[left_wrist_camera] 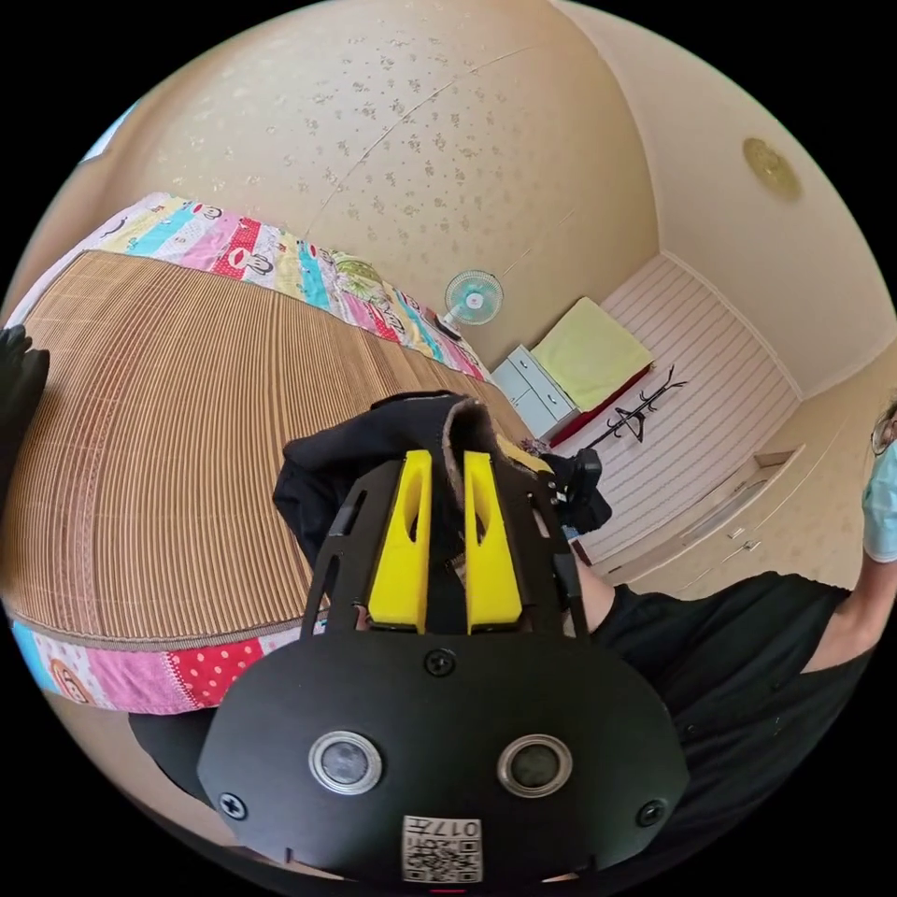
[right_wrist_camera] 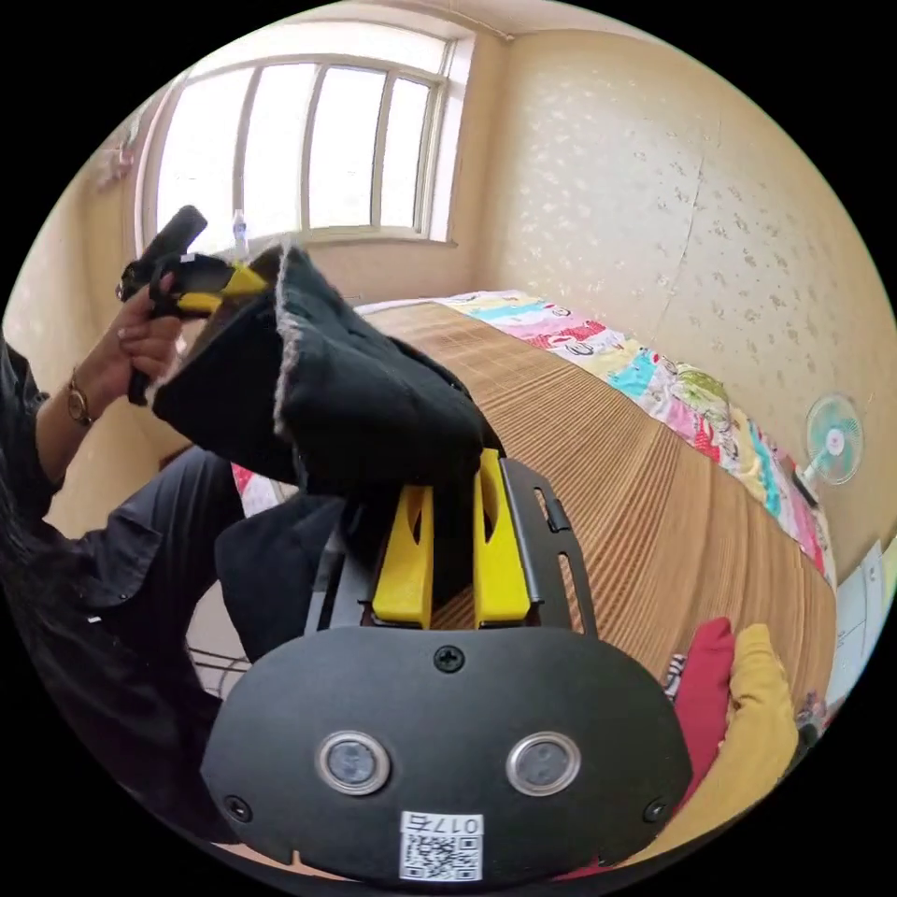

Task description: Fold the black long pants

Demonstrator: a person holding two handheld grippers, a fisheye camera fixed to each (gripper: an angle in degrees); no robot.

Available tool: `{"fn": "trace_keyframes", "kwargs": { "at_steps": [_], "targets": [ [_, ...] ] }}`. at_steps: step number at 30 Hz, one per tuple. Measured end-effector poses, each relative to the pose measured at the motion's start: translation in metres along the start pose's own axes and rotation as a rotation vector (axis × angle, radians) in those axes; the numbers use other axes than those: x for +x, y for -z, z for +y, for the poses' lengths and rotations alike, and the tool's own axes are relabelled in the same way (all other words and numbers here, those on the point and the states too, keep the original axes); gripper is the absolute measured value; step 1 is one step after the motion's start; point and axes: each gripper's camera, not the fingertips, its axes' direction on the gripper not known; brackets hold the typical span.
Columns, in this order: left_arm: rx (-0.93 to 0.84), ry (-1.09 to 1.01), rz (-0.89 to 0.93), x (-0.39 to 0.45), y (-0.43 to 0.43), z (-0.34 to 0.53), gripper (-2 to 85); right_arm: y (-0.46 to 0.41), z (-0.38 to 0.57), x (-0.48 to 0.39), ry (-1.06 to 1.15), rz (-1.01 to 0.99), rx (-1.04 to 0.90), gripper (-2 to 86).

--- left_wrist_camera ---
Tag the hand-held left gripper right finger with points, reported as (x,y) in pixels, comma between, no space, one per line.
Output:
(494,582)

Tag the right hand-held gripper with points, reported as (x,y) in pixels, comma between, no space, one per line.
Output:
(582,490)

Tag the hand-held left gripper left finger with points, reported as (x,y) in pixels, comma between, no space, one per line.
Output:
(401,560)

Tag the black long pants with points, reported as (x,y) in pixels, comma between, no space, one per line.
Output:
(329,462)

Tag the person's right forearm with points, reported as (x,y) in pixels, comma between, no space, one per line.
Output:
(599,603)

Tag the white cupboard with drawers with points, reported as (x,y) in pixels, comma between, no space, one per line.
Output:
(529,389)

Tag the black coat rack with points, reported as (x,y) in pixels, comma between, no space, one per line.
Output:
(634,413)

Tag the yellow cloth over red furniture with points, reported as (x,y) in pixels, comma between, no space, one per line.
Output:
(589,354)

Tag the cream low cupboard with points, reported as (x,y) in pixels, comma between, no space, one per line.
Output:
(722,518)

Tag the person's body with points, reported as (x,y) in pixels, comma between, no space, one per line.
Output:
(736,666)

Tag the bed with woven mat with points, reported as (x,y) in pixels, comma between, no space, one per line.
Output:
(175,420)

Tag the round ceiling lamp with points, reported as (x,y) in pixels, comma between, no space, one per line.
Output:
(771,168)

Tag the pile of clothes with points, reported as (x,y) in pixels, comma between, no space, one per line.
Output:
(19,413)

